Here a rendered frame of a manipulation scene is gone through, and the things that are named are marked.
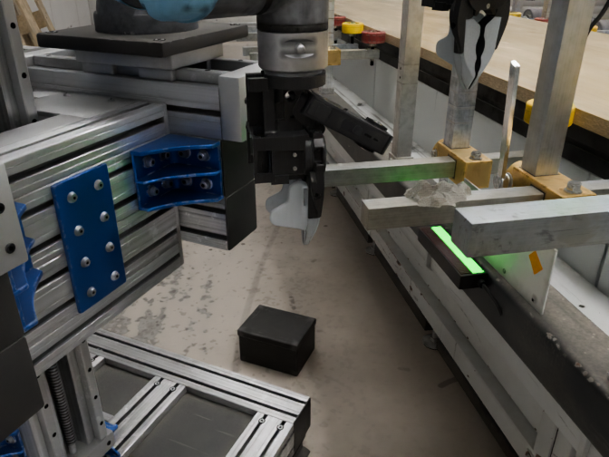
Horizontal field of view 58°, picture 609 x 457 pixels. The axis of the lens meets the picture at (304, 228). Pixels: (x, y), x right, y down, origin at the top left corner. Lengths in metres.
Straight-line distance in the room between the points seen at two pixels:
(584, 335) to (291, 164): 0.44
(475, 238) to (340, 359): 1.37
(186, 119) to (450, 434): 1.12
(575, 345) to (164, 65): 0.66
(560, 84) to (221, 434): 0.94
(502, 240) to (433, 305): 1.33
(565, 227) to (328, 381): 1.30
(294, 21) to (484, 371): 1.17
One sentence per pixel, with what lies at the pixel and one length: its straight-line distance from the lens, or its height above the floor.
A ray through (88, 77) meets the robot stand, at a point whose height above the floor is 0.97.
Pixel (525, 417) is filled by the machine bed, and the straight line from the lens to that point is 1.47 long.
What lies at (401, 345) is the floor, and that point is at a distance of 1.86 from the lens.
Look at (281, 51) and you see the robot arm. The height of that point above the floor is 1.05.
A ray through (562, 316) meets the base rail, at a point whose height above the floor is 0.70.
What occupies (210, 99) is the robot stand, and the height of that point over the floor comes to 0.96.
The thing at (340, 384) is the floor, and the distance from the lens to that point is 1.70.
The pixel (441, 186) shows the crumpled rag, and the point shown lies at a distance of 0.72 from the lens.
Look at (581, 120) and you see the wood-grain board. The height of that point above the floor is 0.88.
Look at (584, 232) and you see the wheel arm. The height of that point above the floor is 0.94.
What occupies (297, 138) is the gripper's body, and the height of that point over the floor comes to 0.96.
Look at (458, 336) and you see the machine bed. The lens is 1.66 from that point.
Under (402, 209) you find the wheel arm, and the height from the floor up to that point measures 0.86.
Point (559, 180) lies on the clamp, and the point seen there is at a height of 0.87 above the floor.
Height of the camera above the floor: 1.14
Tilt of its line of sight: 27 degrees down
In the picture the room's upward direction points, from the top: straight up
